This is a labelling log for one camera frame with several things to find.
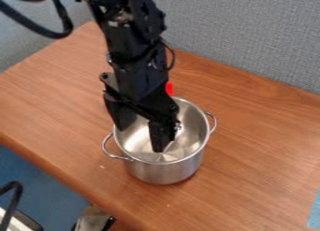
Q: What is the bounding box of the stainless steel pot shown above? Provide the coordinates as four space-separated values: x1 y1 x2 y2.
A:
102 96 217 185

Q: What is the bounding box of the white black device corner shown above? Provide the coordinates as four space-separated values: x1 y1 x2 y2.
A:
7 210 44 231

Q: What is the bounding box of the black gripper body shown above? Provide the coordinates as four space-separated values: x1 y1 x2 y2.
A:
99 44 180 121

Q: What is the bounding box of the red plastic block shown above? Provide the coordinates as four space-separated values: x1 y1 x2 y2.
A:
165 81 174 95

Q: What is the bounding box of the black cable loop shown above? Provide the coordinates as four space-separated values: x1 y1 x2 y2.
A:
0 180 26 231

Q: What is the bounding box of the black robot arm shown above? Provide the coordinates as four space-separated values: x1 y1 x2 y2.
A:
0 0 180 152

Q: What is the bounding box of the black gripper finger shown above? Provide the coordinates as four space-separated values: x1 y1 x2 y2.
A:
148 112 181 152
103 93 148 131

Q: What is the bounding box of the grey black object under table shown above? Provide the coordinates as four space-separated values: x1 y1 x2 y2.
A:
71 205 117 231

